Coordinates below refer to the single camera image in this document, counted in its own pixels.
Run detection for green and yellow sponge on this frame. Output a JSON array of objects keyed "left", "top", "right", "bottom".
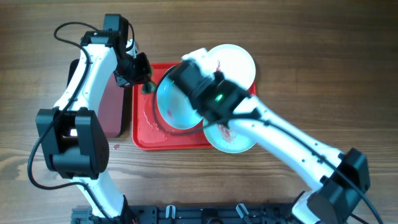
[{"left": 141, "top": 81, "right": 157, "bottom": 94}]

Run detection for white plate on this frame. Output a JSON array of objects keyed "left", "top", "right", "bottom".
[{"left": 208, "top": 44, "right": 256, "bottom": 90}]

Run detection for light blue plate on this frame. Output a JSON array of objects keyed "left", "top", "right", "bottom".
[
  {"left": 203, "top": 124, "right": 256, "bottom": 154},
  {"left": 157, "top": 77, "right": 203, "bottom": 129}
]

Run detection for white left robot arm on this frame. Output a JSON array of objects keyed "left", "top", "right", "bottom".
[{"left": 31, "top": 30, "right": 154, "bottom": 223}]

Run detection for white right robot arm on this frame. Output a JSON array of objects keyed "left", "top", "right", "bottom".
[{"left": 169, "top": 60, "right": 370, "bottom": 223}]

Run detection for black water tray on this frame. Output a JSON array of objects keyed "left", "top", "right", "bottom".
[{"left": 69, "top": 57, "right": 124, "bottom": 138}]

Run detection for red plastic tray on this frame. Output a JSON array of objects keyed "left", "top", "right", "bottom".
[{"left": 132, "top": 62, "right": 257, "bottom": 151}]

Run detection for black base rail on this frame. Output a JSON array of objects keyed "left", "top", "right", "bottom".
[{"left": 71, "top": 202, "right": 299, "bottom": 224}]

